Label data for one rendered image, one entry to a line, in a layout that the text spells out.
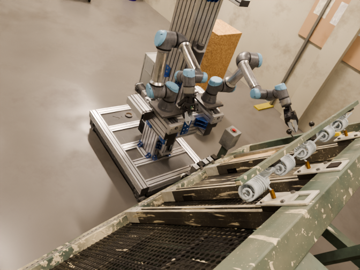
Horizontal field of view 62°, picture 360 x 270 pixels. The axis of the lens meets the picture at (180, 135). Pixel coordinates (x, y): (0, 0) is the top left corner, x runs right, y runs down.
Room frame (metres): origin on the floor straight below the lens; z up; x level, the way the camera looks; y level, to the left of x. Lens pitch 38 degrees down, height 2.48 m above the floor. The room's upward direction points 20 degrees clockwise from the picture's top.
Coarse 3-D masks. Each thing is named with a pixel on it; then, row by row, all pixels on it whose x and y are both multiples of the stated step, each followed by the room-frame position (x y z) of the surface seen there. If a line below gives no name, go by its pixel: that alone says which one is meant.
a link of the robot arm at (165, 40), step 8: (160, 32) 2.06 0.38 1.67; (168, 32) 2.09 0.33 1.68; (176, 32) 2.14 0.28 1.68; (160, 40) 2.03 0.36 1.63; (168, 40) 2.06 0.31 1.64; (176, 40) 2.09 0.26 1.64; (160, 48) 2.04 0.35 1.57; (168, 48) 2.06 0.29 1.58; (160, 56) 2.05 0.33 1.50; (160, 64) 2.04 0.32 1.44; (160, 72) 2.04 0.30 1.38; (152, 80) 2.04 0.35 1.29; (160, 80) 2.04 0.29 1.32; (152, 88) 2.00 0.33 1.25; (160, 88) 2.03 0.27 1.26; (152, 96) 1.99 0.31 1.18; (160, 96) 2.03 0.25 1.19
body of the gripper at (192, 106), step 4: (188, 96) 1.66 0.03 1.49; (192, 96) 1.64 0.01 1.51; (196, 96) 1.66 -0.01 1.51; (188, 100) 1.66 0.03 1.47; (192, 100) 1.65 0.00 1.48; (184, 104) 1.64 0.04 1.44; (188, 104) 1.62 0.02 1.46; (192, 104) 1.63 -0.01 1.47; (196, 104) 1.65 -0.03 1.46; (184, 108) 1.63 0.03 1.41; (188, 108) 1.61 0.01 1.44; (192, 108) 1.63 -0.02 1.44; (196, 108) 1.64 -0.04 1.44
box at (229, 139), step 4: (228, 128) 2.32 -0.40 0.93; (232, 128) 2.34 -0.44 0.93; (224, 132) 2.29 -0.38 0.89; (228, 132) 2.27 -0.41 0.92; (232, 132) 2.28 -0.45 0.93; (240, 132) 2.32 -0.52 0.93; (224, 136) 2.28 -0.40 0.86; (228, 136) 2.26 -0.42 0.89; (232, 136) 2.24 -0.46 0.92; (236, 136) 2.26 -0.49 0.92; (220, 140) 2.29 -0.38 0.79; (224, 140) 2.27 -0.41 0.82; (228, 140) 2.25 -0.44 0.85; (232, 140) 2.23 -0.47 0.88; (236, 140) 2.30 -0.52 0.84; (224, 144) 2.26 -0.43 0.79; (228, 144) 2.24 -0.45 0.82; (232, 144) 2.27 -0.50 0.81; (228, 148) 2.23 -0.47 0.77
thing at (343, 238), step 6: (330, 228) 1.68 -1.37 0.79; (336, 228) 1.71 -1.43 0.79; (324, 234) 1.66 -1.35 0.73; (330, 234) 1.64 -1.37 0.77; (336, 234) 1.65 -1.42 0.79; (342, 234) 1.67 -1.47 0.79; (330, 240) 1.63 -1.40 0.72; (336, 240) 1.61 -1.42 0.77; (342, 240) 1.61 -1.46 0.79; (348, 240) 1.63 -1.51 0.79; (336, 246) 1.59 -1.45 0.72; (342, 246) 1.58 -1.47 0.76; (348, 246) 1.57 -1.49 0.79
